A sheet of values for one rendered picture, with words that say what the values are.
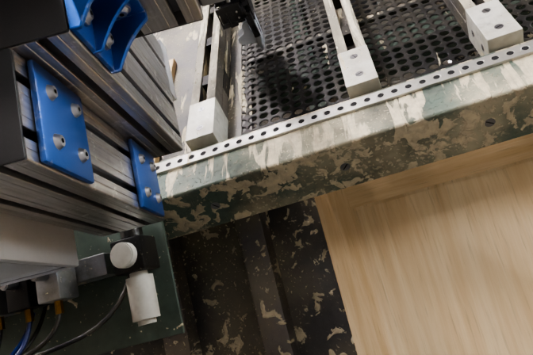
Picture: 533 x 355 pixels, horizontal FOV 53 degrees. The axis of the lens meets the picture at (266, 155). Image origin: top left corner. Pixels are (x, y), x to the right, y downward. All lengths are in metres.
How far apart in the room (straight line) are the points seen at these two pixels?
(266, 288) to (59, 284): 0.42
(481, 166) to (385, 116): 0.29
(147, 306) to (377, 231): 0.50
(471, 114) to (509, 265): 0.35
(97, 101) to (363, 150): 0.53
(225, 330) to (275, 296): 0.16
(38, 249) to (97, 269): 0.43
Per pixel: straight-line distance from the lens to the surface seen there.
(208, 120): 1.09
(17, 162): 0.42
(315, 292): 1.19
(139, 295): 0.96
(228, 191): 0.99
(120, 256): 0.95
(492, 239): 1.16
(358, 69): 1.05
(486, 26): 1.07
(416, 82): 1.00
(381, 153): 0.96
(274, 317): 1.15
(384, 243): 1.15
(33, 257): 0.58
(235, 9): 1.29
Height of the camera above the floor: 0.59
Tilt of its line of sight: 15 degrees up
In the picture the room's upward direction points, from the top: 14 degrees counter-clockwise
